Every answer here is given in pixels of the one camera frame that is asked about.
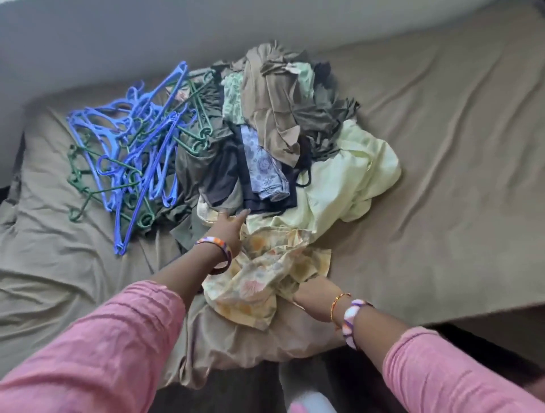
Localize person's left hand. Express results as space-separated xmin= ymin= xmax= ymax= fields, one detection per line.
xmin=202 ymin=208 xmax=251 ymax=258

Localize person's right hand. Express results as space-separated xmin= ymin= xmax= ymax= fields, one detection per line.
xmin=293 ymin=276 xmax=347 ymax=323

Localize mint patterned clothes item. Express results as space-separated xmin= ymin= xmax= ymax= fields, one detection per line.
xmin=219 ymin=60 xmax=317 ymax=127

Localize olive green t-shirt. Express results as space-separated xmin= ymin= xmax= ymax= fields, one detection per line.
xmin=293 ymin=58 xmax=361 ymax=163

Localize person's right forearm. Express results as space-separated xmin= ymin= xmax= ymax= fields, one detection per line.
xmin=347 ymin=305 xmax=412 ymax=372

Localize striped orange purple bangle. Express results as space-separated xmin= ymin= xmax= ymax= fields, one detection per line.
xmin=194 ymin=235 xmax=234 ymax=274

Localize striped white purple bangle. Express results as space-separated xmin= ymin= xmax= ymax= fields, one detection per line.
xmin=341 ymin=298 xmax=375 ymax=351

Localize beige garment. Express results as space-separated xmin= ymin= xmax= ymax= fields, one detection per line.
xmin=240 ymin=41 xmax=313 ymax=168

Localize olive green button shirt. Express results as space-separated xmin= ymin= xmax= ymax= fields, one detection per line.
xmin=166 ymin=102 xmax=246 ymax=253

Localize light yellow shirt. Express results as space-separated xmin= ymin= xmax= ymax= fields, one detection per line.
xmin=196 ymin=118 xmax=404 ymax=245

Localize bed with beige sheet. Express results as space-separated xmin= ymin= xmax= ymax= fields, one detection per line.
xmin=0 ymin=0 xmax=545 ymax=390

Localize yellow floral dress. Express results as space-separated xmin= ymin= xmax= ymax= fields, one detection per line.
xmin=202 ymin=222 xmax=334 ymax=332

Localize navy blue shorts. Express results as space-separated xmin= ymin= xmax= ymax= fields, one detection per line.
xmin=203 ymin=136 xmax=313 ymax=216

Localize blue floral patterned garment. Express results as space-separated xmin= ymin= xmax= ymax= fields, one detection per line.
xmin=237 ymin=124 xmax=293 ymax=204

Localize pile of blue hangers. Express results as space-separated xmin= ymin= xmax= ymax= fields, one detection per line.
xmin=65 ymin=60 xmax=202 ymax=257

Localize person's left forearm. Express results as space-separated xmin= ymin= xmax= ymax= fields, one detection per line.
xmin=152 ymin=245 xmax=224 ymax=309

